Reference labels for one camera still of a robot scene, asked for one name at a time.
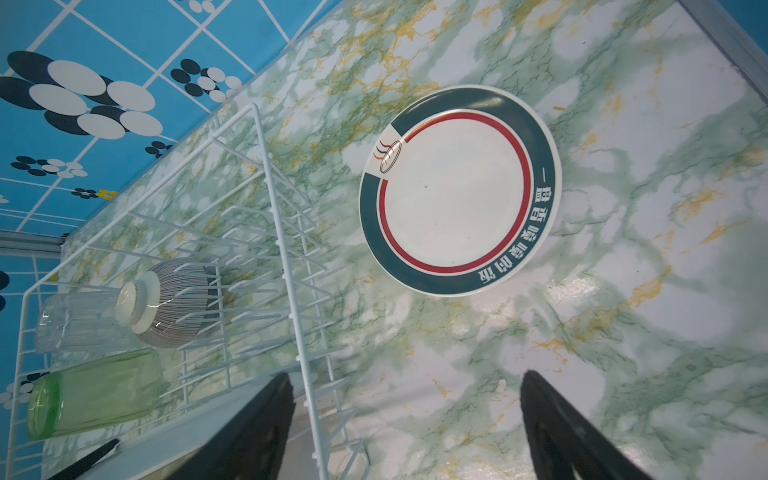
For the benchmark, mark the striped ceramic bowl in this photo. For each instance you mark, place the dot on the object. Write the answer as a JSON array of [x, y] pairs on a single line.
[[169, 304]]

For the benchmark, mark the white wire dish rack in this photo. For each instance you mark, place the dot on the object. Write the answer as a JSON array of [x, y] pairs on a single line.
[[225, 205]]

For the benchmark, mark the white plate green red rim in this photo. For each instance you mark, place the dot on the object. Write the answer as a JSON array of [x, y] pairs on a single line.
[[460, 190]]

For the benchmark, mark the green glass tumbler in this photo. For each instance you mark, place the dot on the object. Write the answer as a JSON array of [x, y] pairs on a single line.
[[95, 394]]

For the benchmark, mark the clear glass tumbler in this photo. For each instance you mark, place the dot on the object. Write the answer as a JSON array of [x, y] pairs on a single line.
[[83, 322]]

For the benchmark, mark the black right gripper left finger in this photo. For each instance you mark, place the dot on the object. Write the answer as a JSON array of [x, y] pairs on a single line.
[[252, 444]]

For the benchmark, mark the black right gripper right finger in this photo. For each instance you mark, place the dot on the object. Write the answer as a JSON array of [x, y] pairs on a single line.
[[563, 443]]

